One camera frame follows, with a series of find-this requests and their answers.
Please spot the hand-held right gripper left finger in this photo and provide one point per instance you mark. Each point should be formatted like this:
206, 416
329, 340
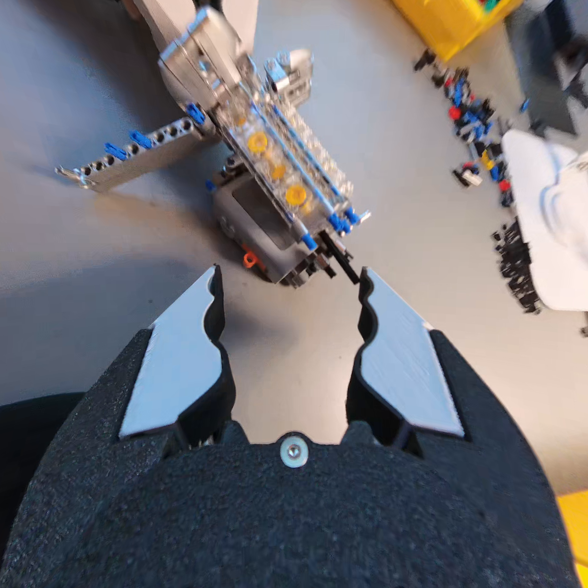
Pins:
175, 377

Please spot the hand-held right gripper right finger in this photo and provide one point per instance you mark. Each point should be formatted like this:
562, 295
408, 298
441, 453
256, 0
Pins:
409, 377

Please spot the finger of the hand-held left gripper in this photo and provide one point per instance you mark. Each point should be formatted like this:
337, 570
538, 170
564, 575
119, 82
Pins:
152, 18
239, 16

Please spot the toy brick engine model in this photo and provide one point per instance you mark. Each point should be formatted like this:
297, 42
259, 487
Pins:
276, 175

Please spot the grey desk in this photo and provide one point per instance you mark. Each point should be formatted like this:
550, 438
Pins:
73, 276

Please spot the pile of black pins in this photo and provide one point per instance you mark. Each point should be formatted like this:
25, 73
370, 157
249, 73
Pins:
516, 266

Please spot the large yellow plastic bin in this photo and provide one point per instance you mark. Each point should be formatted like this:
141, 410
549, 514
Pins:
450, 23

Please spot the white book stand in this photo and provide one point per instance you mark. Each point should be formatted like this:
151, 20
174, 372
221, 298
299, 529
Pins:
551, 211

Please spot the pile of coloured brick parts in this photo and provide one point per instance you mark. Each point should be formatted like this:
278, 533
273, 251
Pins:
473, 119

